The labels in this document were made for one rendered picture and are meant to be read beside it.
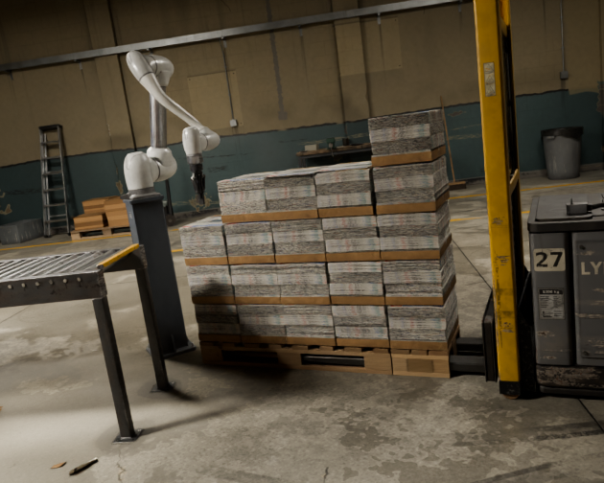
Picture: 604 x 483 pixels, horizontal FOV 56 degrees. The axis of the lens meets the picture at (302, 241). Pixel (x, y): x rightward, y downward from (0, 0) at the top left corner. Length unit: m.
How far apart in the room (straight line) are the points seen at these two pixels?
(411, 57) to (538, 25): 1.97
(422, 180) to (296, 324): 1.03
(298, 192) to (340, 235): 0.31
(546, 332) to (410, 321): 0.64
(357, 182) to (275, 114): 7.01
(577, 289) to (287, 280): 1.40
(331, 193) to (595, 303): 1.27
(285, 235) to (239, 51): 7.12
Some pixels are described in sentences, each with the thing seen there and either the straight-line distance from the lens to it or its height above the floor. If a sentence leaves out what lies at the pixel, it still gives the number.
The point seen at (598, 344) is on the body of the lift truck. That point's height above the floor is 0.26.
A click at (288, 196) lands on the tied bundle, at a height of 0.95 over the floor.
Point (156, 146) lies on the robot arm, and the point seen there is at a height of 1.29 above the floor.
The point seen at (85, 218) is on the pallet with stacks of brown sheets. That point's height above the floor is 0.32.
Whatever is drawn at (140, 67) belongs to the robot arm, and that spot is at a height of 1.74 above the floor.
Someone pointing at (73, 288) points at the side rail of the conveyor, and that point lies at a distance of 2.71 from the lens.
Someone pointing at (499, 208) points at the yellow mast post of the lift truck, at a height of 0.86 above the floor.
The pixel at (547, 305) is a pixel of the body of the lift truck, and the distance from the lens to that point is 2.63.
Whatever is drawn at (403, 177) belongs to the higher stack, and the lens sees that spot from 2.73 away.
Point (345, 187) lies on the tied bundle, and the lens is 2.83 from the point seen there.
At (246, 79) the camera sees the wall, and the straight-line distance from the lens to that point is 9.85.
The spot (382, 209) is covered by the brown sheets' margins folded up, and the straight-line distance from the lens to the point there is 2.78.
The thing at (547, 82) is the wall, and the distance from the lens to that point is 10.12.
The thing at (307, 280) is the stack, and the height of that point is 0.51.
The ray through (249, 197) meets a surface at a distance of 3.07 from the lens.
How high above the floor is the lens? 1.30
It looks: 11 degrees down
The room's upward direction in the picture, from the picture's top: 8 degrees counter-clockwise
